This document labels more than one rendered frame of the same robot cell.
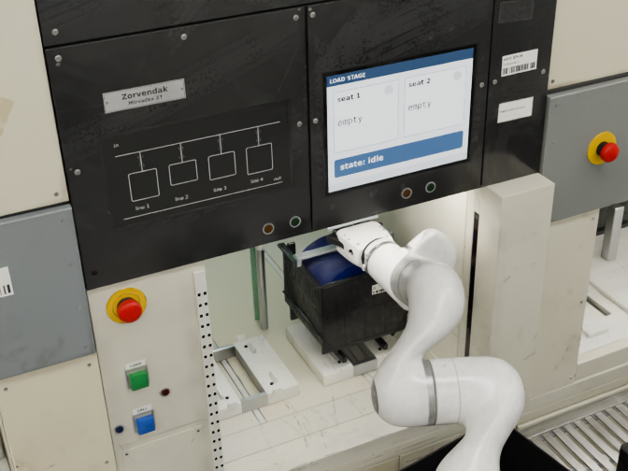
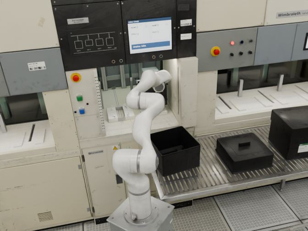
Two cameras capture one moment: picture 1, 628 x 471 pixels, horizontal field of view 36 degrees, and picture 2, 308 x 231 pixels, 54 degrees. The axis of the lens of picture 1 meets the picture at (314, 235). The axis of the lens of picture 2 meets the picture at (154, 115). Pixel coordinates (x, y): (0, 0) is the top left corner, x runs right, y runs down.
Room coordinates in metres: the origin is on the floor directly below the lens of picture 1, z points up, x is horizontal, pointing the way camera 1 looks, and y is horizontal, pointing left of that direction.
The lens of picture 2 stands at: (-0.41, -0.62, 2.07)
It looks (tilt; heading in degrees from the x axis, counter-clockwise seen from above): 29 degrees down; 14
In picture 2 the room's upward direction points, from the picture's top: 3 degrees counter-clockwise
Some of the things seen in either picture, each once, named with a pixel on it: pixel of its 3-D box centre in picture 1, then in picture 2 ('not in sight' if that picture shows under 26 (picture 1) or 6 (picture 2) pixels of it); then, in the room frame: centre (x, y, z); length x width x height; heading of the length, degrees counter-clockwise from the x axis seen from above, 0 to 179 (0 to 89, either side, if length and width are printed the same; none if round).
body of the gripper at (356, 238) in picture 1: (367, 244); not in sight; (1.70, -0.11, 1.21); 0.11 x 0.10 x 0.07; 25
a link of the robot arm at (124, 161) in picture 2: not in sight; (130, 169); (0.78, -0.19, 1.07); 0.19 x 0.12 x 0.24; 94
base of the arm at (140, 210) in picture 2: not in sight; (140, 200); (0.78, -0.22, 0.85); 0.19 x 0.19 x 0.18
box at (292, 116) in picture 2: not in sight; (297, 131); (1.58, -1.17, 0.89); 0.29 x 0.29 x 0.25; 21
